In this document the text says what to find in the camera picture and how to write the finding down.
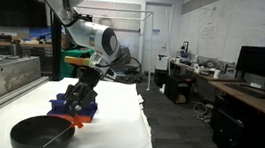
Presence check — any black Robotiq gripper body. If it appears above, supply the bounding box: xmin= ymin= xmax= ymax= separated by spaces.
xmin=70 ymin=64 xmax=103 ymax=108

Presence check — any white paper cup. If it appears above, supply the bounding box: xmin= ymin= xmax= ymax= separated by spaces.
xmin=212 ymin=68 xmax=222 ymax=80

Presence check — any white table cover sheet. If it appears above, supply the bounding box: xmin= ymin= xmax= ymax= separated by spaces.
xmin=0 ymin=68 xmax=166 ymax=148

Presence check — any orange T-handle hex key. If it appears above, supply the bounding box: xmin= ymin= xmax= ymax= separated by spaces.
xmin=43 ymin=111 xmax=86 ymax=148

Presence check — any black keyboard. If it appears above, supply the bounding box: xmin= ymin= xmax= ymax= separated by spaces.
xmin=223 ymin=82 xmax=265 ymax=100

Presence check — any black upright post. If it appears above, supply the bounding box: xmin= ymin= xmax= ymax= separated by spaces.
xmin=41 ymin=7 xmax=68 ymax=82

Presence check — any white door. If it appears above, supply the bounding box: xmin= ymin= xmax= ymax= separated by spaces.
xmin=138 ymin=1 xmax=176 ymax=76

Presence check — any floor cable bundle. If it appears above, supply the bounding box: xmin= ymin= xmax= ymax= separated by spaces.
xmin=191 ymin=101 xmax=215 ymax=123

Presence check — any black bowl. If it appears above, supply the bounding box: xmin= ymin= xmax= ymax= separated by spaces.
xmin=7 ymin=111 xmax=77 ymax=148

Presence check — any grey office chair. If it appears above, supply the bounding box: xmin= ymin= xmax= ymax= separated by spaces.
xmin=115 ymin=45 xmax=145 ymax=85

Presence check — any grey aluminium rail block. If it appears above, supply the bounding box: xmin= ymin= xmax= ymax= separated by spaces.
xmin=0 ymin=52 xmax=53 ymax=137

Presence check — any black wall television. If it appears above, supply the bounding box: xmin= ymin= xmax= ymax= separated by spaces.
xmin=0 ymin=0 xmax=52 ymax=32

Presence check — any black under-desk cabinet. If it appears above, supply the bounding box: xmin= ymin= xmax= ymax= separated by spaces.
xmin=162 ymin=73 xmax=195 ymax=107

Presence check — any wooden desk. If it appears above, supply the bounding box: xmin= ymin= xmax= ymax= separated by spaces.
xmin=164 ymin=60 xmax=265 ymax=125

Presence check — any green cloth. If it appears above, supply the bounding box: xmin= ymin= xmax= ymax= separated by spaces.
xmin=57 ymin=44 xmax=95 ymax=83

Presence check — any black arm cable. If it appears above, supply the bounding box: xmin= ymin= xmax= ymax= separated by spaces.
xmin=93 ymin=50 xmax=145 ymax=85

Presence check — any blue and orange tool holder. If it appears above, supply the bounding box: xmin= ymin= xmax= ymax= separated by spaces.
xmin=45 ymin=91 xmax=100 ymax=125

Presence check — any white pipe frame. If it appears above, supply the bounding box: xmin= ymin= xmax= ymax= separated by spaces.
xmin=65 ymin=2 xmax=160 ymax=92

